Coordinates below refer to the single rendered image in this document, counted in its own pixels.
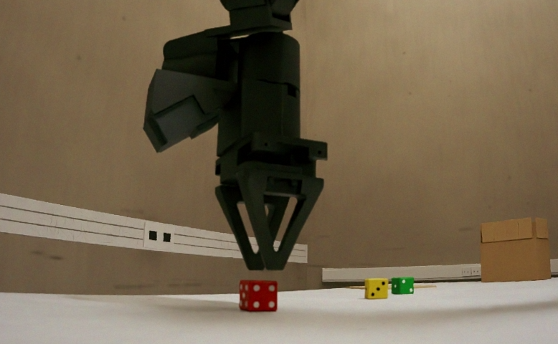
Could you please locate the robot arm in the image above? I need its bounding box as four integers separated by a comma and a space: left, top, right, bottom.
143, 0, 301, 157

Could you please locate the yellow die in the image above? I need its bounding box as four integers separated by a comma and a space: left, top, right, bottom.
364, 278, 388, 300

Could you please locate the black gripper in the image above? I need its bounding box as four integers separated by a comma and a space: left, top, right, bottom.
215, 83, 328, 271

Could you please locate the brown cardboard box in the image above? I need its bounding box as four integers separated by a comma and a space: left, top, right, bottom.
480, 217, 551, 282

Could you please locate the red die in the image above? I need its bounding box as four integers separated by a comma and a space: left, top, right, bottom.
239, 280, 278, 312

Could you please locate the green die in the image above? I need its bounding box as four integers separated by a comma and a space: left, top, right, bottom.
392, 277, 414, 295

